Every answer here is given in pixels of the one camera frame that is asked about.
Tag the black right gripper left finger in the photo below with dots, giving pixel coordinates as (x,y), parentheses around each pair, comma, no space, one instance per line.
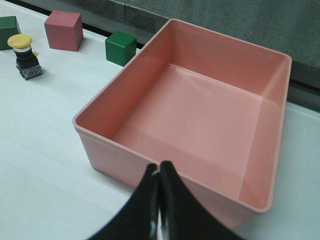
(138,218)

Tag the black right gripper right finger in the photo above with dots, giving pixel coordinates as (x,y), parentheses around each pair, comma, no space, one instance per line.
(182,216)

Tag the yellow push button switch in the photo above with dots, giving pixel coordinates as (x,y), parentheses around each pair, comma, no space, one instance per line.
(26,61)

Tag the pink plastic bin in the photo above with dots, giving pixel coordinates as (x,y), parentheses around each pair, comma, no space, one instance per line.
(212,104)

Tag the green cube near bin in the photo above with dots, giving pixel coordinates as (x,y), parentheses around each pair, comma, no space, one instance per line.
(120,48)

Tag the pink wooden cube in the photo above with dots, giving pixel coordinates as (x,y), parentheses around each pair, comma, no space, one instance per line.
(64,30)

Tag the green cube far left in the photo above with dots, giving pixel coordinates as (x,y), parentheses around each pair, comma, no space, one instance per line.
(9,26)

